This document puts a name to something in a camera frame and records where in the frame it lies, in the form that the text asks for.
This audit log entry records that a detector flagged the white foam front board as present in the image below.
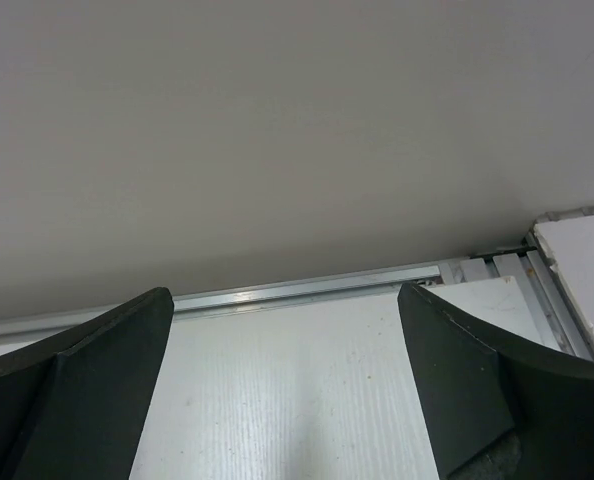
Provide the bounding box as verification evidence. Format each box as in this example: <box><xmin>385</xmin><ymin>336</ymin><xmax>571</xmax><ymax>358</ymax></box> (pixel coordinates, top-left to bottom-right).
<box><xmin>126</xmin><ymin>199</ymin><xmax>594</xmax><ymax>480</ymax></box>

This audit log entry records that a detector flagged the aluminium side rail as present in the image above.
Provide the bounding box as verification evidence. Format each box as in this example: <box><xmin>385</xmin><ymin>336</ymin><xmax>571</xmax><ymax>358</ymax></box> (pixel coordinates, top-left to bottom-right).
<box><xmin>469</xmin><ymin>229</ymin><xmax>594</xmax><ymax>359</ymax></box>

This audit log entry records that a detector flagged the aluminium front rail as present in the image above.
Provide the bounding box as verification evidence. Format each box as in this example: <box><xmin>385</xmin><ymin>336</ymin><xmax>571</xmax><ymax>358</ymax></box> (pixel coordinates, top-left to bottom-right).
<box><xmin>0</xmin><ymin>262</ymin><xmax>454</xmax><ymax>337</ymax></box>

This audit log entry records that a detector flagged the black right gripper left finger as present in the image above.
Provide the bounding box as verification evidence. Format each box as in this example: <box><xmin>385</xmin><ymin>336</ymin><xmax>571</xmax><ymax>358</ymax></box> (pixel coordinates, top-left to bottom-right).
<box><xmin>0</xmin><ymin>287</ymin><xmax>173</xmax><ymax>479</ymax></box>

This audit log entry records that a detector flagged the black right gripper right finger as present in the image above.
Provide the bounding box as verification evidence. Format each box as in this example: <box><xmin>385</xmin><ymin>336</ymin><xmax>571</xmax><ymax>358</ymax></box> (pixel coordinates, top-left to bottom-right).
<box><xmin>398</xmin><ymin>283</ymin><xmax>594</xmax><ymax>479</ymax></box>

